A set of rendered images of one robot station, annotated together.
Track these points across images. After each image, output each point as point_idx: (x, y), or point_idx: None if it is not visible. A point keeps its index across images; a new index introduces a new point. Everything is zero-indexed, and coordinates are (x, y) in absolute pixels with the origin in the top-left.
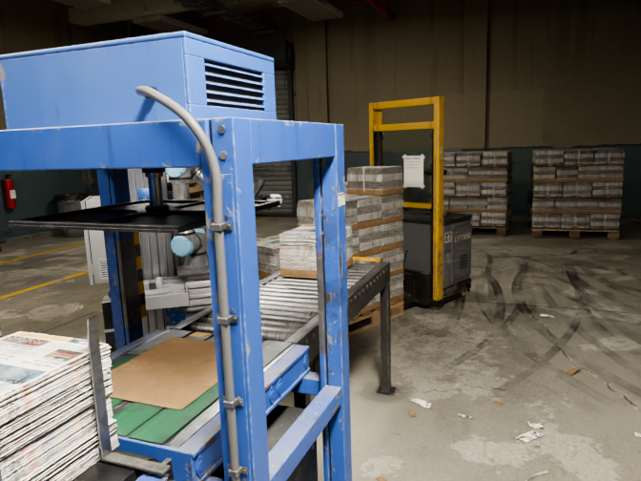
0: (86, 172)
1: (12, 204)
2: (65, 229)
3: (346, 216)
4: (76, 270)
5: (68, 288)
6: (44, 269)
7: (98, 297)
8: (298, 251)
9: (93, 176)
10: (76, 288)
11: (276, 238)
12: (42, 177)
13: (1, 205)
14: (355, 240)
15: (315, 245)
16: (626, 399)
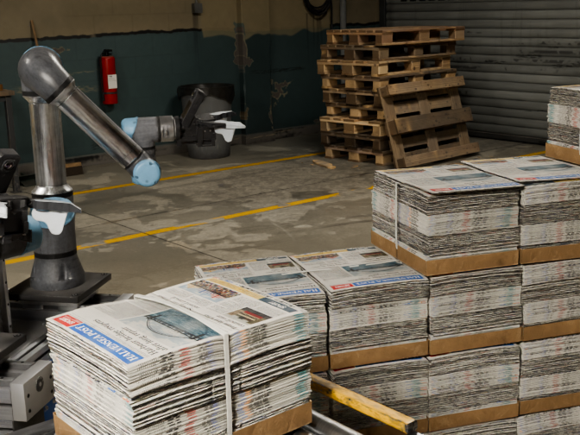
0: (241, 47)
1: (110, 98)
2: (190, 144)
3: (480, 228)
4: (137, 228)
5: (87, 265)
6: (97, 218)
7: (108, 293)
8: (78, 381)
9: (253, 53)
10: (98, 267)
11: (285, 264)
12: (165, 55)
13: (96, 98)
14: (508, 295)
15: (104, 379)
16: None
